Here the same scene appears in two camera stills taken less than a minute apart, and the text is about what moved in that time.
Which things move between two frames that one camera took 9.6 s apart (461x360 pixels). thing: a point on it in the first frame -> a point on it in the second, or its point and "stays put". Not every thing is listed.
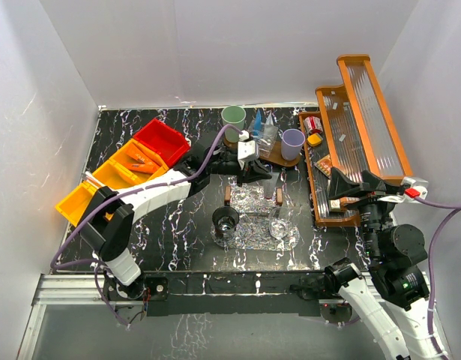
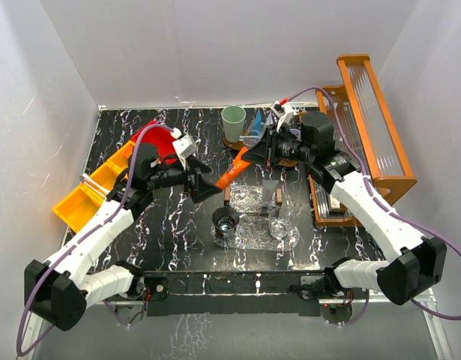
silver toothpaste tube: [270, 121] stays put
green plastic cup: [233, 115] stays put
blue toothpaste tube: [258, 123] stays put
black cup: [225, 220] stays put
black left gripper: [252, 172] -> [201, 189]
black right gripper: [340, 186] -> [264, 151]
